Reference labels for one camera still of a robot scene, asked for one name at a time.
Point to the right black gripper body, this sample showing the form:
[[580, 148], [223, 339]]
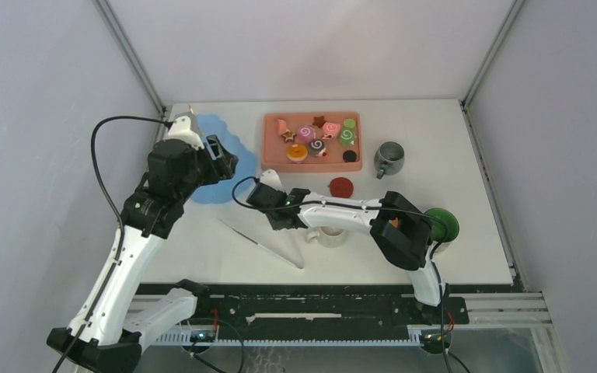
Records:
[[274, 220]]

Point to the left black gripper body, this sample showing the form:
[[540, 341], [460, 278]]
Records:
[[204, 169]]

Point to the metal serving tongs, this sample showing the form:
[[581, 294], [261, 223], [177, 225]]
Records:
[[299, 264]]

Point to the blue three-tier cake stand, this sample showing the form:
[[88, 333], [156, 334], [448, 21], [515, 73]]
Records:
[[227, 149]]

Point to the dark green ceramic mug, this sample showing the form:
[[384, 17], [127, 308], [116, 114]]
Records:
[[388, 159]]

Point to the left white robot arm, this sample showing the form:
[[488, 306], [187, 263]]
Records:
[[101, 338]]

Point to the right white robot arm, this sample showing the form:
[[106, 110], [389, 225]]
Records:
[[402, 233]]

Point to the cream ceramic mug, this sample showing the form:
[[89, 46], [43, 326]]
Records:
[[327, 236]]

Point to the orange glazed donut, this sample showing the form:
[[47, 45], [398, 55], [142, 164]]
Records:
[[297, 153]]

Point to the red round coaster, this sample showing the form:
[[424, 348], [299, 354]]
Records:
[[341, 187]]

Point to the pink dessert tray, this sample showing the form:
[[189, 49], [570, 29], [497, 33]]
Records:
[[273, 148]]

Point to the brown swirl roll cake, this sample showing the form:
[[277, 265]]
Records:
[[317, 148]]

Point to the iced star cookie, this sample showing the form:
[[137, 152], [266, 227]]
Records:
[[289, 136]]

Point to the pink swirl roll cake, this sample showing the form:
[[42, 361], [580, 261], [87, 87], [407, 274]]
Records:
[[306, 134]]

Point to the pink cake slice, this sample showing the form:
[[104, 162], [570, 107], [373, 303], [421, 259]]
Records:
[[281, 127]]

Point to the black round cookie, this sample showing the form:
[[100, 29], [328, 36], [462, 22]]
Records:
[[350, 156]]

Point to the light pink swirl roll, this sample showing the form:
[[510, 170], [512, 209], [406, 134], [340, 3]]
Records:
[[330, 130]]

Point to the brown star cookie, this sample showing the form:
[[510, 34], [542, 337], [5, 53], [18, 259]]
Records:
[[318, 121]]

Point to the green swirl roll cake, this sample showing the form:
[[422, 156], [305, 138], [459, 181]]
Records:
[[347, 137]]

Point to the green round macaron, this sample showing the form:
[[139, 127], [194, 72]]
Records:
[[350, 123]]

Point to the floral mug green inside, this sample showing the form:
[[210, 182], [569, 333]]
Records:
[[444, 228]]

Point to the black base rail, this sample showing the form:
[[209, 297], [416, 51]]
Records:
[[329, 313]]

